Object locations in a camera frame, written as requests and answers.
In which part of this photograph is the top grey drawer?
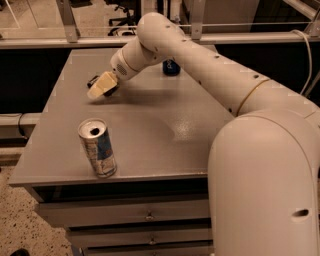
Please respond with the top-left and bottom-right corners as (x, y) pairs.
(36, 196), (210, 228)

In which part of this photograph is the grey metal rail frame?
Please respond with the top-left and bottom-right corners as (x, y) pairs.
(0, 0), (320, 48)

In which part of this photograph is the middle grey drawer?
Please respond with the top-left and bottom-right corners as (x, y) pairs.
(67, 225), (212, 248)

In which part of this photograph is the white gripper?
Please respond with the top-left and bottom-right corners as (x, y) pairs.
(87, 37), (163, 99)

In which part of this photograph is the black rxbar chocolate wrapper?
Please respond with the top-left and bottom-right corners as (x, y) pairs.
(87, 75), (119, 97)

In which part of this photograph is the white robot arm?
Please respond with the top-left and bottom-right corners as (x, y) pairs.
(88, 13), (320, 256)

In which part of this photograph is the blue pepsi can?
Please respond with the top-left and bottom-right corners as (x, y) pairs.
(162, 59), (180, 76)

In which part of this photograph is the silver blue redbull can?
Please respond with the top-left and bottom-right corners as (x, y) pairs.
(78, 118), (117, 177)

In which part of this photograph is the black office chair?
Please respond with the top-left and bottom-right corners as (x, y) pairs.
(104, 0), (141, 36)

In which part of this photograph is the grey drawer cabinet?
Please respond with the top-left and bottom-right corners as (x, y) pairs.
(9, 49), (232, 256)

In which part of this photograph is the bottom grey drawer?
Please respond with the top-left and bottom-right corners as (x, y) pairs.
(84, 245), (213, 256)

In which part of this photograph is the grey drawer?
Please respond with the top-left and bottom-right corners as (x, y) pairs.
(84, 245), (213, 256)
(67, 225), (212, 248)
(36, 196), (210, 228)

